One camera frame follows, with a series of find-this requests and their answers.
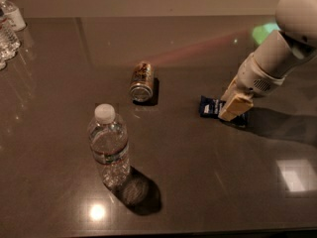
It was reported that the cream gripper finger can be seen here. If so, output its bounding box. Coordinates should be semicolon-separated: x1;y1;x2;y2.
218;94;254;121

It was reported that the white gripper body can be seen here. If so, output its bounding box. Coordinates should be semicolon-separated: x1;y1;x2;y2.
225;53;285;101

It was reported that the water bottle white label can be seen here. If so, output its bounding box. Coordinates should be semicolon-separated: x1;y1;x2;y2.
0;0;27;32

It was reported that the clear water bottle white cap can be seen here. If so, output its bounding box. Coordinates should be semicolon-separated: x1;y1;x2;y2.
87;104;130;190

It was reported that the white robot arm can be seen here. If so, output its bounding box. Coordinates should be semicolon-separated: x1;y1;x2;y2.
219;0;317;121

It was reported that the blue rxbar blueberry wrapper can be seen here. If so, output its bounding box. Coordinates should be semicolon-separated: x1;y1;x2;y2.
198;96;249;127

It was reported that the gold soda can on side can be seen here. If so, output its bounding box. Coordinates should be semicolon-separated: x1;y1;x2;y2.
129;61;155;102

